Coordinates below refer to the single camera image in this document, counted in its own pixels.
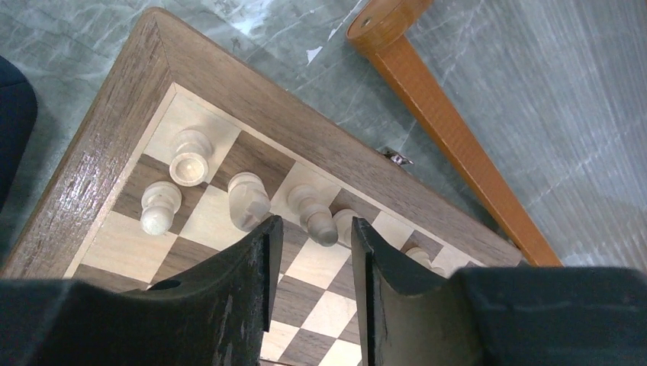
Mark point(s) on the wooden chessboard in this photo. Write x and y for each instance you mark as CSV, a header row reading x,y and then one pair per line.
x,y
168,78

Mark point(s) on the white knight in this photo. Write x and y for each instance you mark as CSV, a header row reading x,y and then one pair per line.
x,y
248,201

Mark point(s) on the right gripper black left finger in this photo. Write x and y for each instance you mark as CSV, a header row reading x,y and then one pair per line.
x,y
214,313

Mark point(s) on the white bishop chess piece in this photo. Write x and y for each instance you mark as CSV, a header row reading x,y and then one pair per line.
x,y
343,220

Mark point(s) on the white queen chess piece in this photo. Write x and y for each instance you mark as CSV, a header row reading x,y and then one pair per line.
x,y
314,218

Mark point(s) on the dark blue tray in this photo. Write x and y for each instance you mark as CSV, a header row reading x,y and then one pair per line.
x,y
18,115

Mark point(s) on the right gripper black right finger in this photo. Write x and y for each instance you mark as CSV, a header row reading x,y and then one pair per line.
x,y
408,315

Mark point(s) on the white chess pawn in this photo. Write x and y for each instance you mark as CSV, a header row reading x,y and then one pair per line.
x,y
160,202

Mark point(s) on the orange wooden shelf rack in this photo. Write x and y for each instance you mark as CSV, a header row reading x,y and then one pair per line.
x,y
378,33

